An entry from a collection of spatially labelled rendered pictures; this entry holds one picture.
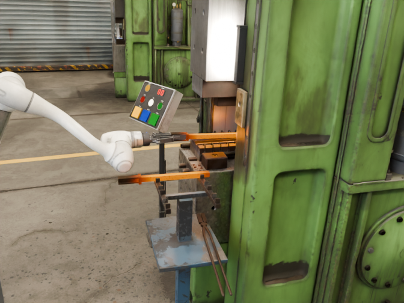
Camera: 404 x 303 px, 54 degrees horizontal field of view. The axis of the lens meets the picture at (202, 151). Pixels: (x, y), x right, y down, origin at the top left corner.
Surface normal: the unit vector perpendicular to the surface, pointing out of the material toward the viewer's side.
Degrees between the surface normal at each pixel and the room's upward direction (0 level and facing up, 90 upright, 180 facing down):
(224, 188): 90
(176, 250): 0
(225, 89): 90
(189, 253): 0
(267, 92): 89
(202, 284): 89
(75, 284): 0
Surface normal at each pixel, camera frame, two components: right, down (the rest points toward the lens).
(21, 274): 0.04, -0.93
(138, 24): 0.25, 0.34
